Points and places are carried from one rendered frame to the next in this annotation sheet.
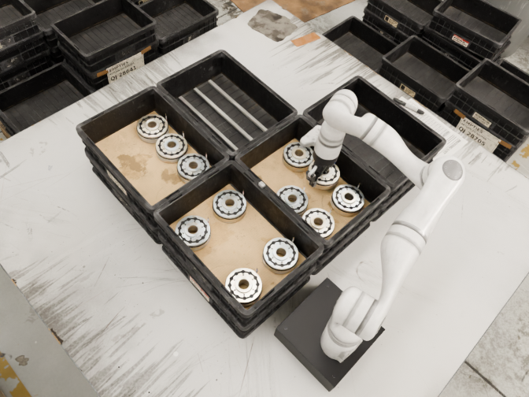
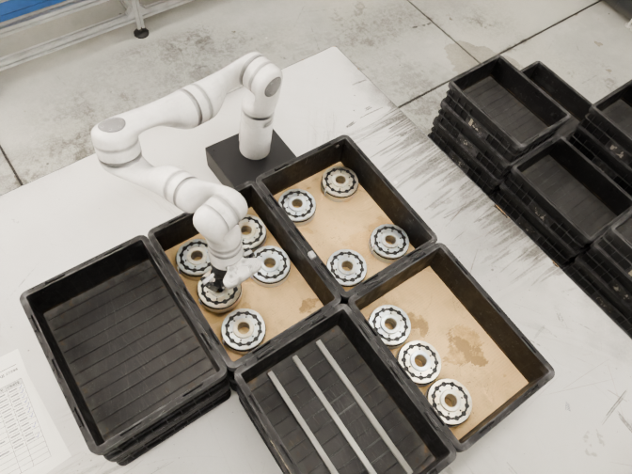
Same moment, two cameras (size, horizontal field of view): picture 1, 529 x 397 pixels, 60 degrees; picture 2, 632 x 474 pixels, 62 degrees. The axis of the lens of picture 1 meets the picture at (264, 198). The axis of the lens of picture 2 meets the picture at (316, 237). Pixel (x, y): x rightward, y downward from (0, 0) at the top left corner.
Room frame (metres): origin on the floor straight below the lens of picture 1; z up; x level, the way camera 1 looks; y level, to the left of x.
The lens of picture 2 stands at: (1.35, 0.09, 2.05)
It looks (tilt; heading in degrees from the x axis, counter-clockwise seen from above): 60 degrees down; 187
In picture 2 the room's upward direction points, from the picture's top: 10 degrees clockwise
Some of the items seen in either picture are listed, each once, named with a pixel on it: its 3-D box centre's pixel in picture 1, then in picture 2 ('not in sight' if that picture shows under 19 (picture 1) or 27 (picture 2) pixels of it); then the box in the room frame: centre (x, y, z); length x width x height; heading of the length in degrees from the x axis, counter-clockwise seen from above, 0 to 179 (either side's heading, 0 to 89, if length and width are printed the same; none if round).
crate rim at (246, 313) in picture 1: (238, 231); (344, 211); (0.61, 0.06, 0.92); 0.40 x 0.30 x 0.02; 51
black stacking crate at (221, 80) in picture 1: (226, 111); (339, 418); (1.09, 0.18, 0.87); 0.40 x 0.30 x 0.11; 51
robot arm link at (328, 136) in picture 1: (338, 117); (218, 228); (0.88, -0.16, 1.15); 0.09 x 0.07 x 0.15; 157
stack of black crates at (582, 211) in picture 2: not in sight; (553, 209); (-0.08, 0.85, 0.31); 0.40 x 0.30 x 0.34; 53
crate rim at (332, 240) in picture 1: (312, 176); (243, 267); (0.84, -0.13, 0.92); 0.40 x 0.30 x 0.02; 51
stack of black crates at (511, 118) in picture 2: not in sight; (488, 135); (-0.32, 0.53, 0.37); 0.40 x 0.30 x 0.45; 53
